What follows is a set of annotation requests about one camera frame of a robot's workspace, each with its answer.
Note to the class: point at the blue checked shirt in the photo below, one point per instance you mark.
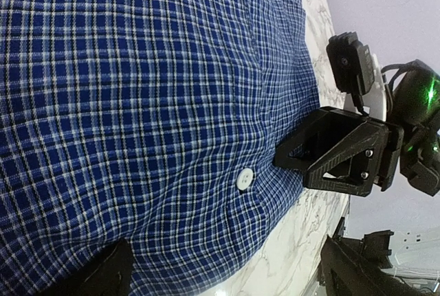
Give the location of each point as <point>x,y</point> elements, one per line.
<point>151,121</point>

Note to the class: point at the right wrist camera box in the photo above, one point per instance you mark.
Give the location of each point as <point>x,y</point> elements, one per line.
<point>351,63</point>

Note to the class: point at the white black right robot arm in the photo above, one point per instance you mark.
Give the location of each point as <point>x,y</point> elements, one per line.
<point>415,101</point>

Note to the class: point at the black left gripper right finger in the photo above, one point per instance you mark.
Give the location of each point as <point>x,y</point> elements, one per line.
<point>346,272</point>

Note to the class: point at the aluminium front frame rail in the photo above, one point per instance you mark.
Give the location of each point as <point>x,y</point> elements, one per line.
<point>412,257</point>

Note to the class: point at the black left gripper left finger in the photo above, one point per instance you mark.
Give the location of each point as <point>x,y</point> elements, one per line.
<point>109,273</point>

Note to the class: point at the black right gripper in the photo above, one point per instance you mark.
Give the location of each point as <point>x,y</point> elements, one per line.
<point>341,151</point>

